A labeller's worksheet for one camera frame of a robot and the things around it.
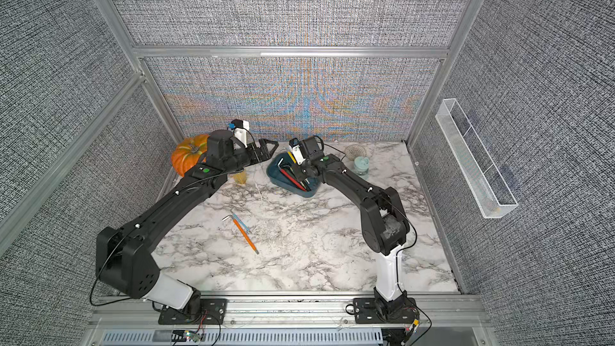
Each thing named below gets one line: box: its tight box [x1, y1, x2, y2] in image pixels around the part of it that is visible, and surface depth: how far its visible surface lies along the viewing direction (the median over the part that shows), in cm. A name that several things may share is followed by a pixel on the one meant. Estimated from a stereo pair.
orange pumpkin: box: [171, 133, 211, 178], surface depth 102 cm
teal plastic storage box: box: [265, 152, 321, 198], surface depth 103 cm
